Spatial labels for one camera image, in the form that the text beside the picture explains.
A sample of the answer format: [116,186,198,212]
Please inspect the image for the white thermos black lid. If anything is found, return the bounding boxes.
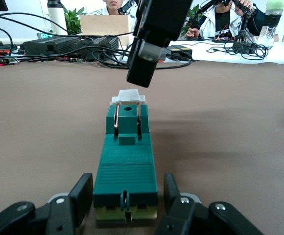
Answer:
[47,0,68,36]

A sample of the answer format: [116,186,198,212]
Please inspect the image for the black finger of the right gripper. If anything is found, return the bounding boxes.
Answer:
[126,36,164,88]

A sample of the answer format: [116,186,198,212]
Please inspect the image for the red black device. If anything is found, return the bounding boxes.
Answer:
[0,47,19,67]

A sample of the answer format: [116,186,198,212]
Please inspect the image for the black box yellow label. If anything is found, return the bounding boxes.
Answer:
[160,45,193,62]

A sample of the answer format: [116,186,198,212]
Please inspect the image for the cardboard box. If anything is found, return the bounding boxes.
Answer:
[79,14,131,47]

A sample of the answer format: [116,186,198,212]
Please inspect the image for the clear bottle green lid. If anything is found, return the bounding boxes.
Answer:
[258,0,284,50]

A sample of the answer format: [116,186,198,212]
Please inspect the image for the black tangled cables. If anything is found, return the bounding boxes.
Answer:
[207,40,270,61]

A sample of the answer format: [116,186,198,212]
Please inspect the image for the black table cable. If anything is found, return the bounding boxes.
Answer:
[97,47,191,71]

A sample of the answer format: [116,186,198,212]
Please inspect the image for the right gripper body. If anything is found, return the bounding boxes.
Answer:
[131,0,194,48]

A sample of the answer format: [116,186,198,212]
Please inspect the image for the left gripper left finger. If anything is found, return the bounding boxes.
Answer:
[0,173,94,235]

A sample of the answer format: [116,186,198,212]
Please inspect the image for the person in white shirt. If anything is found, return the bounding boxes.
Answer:
[85,0,139,25]

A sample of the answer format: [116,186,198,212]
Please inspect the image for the black power supply box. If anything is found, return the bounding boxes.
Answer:
[83,36,120,62]
[23,36,84,56]

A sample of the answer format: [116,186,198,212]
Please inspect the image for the green digital display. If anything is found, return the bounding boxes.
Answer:
[37,32,54,40]

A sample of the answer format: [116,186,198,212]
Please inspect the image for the black looping cable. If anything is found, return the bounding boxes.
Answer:
[0,14,84,59]

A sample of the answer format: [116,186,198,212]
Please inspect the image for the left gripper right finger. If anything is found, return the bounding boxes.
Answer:
[154,173,265,235]

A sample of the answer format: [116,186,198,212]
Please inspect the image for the person in white jacket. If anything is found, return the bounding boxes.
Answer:
[186,0,267,41]

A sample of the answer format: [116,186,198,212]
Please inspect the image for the green leafy plant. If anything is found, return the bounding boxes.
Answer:
[180,3,201,40]
[63,5,87,35]

